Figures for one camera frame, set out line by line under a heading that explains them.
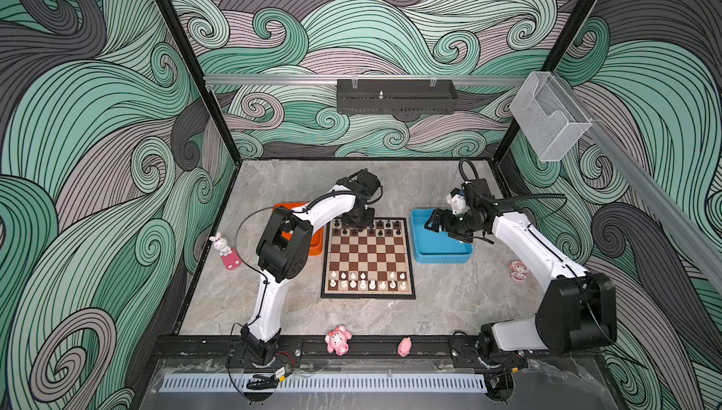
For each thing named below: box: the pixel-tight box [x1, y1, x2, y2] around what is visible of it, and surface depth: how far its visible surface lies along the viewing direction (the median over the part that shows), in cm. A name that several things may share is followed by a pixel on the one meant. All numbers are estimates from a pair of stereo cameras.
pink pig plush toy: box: [324, 324, 353, 357], surface depth 74 cm
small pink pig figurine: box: [396, 336, 413, 358], surface depth 74 cm
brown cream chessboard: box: [320, 217, 417, 300], surface depth 91 cm
